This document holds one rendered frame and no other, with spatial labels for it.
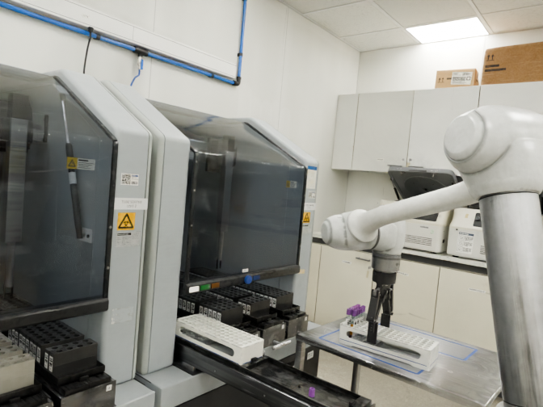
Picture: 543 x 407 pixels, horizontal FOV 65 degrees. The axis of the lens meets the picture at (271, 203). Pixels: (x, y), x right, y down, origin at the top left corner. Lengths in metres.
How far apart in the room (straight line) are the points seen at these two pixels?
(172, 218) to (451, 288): 2.48
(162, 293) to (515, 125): 0.99
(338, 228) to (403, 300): 2.32
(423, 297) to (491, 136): 2.69
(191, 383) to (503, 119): 1.07
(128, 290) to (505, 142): 0.97
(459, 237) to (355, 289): 0.94
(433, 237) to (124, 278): 2.56
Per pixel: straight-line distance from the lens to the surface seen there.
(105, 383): 1.20
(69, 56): 2.39
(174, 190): 1.28
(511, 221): 0.87
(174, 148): 1.28
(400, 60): 4.37
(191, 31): 2.86
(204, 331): 1.35
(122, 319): 1.27
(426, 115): 3.78
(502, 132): 0.86
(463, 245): 3.34
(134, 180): 1.20
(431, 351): 1.40
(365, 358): 1.41
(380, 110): 3.95
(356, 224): 1.25
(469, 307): 3.37
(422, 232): 3.41
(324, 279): 3.83
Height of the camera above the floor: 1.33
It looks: 3 degrees down
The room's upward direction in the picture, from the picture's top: 5 degrees clockwise
